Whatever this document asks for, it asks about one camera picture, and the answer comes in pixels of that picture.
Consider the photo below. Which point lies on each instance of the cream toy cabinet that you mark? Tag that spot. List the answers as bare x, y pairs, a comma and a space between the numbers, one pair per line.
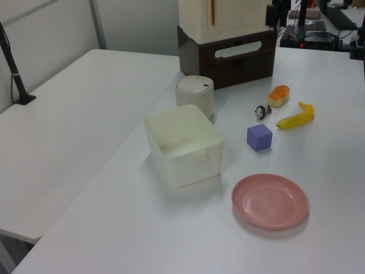
239, 17

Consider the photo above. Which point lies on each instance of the black upright stand pole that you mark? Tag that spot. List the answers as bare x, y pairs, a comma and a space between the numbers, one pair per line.
303, 12

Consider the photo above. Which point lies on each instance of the black clamped camera pole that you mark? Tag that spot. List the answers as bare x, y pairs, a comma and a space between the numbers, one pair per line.
15, 77

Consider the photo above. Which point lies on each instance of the brown drawer unit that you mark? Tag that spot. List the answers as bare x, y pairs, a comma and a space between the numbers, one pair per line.
236, 65

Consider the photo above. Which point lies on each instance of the small white lidded bin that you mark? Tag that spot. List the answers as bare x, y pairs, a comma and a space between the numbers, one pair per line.
195, 97

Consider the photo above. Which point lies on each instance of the purple cube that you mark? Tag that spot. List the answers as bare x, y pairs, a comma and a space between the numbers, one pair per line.
259, 138

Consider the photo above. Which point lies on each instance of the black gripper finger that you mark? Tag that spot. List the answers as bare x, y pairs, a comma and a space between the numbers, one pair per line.
271, 16
283, 20

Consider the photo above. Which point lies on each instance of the small toy panda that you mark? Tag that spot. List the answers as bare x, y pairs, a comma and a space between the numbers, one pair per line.
261, 111

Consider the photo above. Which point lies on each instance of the yellow toy banana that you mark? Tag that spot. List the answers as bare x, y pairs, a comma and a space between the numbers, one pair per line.
298, 117

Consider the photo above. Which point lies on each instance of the pink plastic plate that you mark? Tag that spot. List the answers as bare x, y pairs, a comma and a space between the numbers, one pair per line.
269, 201

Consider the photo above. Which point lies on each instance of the dark Franka gripper body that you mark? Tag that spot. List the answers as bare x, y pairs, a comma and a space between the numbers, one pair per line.
282, 5

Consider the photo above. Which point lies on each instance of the white open storage box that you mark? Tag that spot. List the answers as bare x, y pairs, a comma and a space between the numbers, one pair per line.
182, 168

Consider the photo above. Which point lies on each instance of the black table clamp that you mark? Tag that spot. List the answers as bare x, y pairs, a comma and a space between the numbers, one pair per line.
357, 48

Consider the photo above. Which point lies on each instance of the orange toy bread loaf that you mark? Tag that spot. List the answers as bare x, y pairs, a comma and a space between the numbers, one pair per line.
279, 95

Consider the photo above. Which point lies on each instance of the brown flat notebook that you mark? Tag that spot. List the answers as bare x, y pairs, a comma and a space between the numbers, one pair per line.
315, 24

